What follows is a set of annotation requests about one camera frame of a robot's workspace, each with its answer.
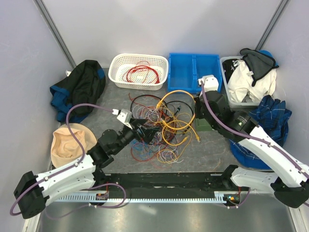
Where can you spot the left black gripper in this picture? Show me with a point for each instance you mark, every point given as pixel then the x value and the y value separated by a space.
pixel 147 134

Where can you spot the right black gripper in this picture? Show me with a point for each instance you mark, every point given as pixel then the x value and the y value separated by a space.
pixel 198 113

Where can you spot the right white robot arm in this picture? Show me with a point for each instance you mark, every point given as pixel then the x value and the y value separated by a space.
pixel 288 180

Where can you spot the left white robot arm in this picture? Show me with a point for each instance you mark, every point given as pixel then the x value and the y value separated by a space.
pixel 34 192

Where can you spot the green plastic tray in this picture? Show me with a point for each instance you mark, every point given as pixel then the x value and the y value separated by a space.
pixel 201 125

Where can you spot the grey plastic tub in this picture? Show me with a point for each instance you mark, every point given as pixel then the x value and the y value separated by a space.
pixel 246 102

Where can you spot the blue divided plastic bin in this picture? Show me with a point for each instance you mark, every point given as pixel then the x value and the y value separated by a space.
pixel 186 69

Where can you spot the white garment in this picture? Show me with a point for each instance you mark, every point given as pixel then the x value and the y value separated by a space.
pixel 240 82

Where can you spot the white perforated plastic basket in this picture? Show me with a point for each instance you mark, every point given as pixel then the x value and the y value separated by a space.
pixel 139 71

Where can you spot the blue plaid shirt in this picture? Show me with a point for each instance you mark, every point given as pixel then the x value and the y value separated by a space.
pixel 272 115

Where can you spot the black and blue jacket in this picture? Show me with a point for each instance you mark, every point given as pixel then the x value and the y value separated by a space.
pixel 84 84

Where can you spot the grey black-trimmed cloth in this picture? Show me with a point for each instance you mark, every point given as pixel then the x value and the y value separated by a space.
pixel 259 64

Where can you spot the beige bucket hat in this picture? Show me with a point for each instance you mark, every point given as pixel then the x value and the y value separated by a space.
pixel 65 149

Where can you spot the blue cap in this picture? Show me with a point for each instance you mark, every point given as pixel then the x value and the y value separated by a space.
pixel 267 53

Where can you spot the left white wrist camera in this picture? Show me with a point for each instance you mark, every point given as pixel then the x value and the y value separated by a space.
pixel 124 116

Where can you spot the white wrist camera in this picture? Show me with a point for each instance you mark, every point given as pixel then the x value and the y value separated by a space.
pixel 210 83
pixel 124 116

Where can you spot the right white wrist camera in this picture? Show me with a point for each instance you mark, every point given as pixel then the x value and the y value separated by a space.
pixel 210 83

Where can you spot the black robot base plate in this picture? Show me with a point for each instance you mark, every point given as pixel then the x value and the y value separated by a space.
pixel 202 180

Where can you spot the slotted cable duct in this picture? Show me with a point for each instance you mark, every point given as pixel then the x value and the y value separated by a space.
pixel 158 195

